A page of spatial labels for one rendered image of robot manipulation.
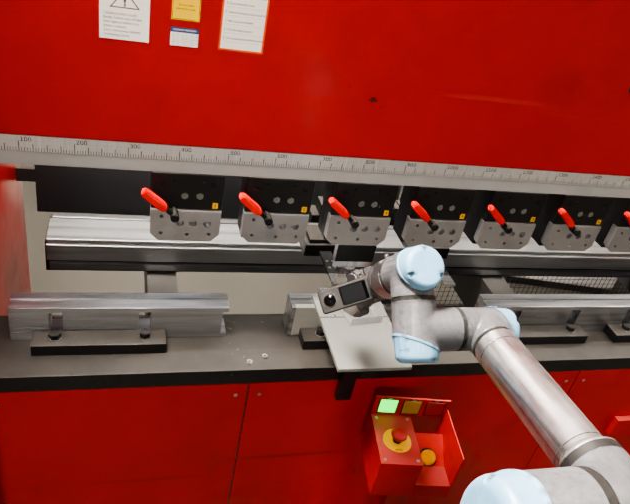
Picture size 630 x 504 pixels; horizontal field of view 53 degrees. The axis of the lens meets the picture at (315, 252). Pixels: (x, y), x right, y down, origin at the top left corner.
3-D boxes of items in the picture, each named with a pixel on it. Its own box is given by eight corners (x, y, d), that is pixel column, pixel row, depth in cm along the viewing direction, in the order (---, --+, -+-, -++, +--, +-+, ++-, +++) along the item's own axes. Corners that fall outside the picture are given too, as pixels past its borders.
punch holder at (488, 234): (474, 248, 162) (496, 192, 153) (460, 230, 169) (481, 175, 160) (525, 249, 166) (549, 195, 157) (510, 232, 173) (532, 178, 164)
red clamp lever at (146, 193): (145, 191, 128) (181, 219, 133) (145, 181, 131) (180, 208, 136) (139, 196, 128) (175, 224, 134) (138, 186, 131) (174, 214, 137)
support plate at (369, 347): (337, 372, 142) (338, 369, 142) (311, 298, 163) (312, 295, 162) (411, 370, 147) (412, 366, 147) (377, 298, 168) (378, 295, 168)
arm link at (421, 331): (467, 361, 105) (462, 295, 107) (404, 362, 102) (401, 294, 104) (445, 362, 112) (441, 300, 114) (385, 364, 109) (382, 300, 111)
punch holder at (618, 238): (604, 252, 173) (632, 199, 164) (587, 234, 180) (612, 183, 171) (649, 253, 178) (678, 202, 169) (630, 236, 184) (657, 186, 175)
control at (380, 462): (369, 494, 157) (387, 446, 147) (360, 442, 170) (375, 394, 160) (446, 497, 160) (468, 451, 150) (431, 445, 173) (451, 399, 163)
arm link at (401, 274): (406, 292, 102) (404, 240, 104) (378, 300, 112) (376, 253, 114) (450, 293, 105) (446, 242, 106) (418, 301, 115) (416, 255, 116)
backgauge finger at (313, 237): (315, 289, 167) (319, 273, 165) (295, 234, 188) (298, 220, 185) (358, 289, 171) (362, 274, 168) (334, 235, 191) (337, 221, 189)
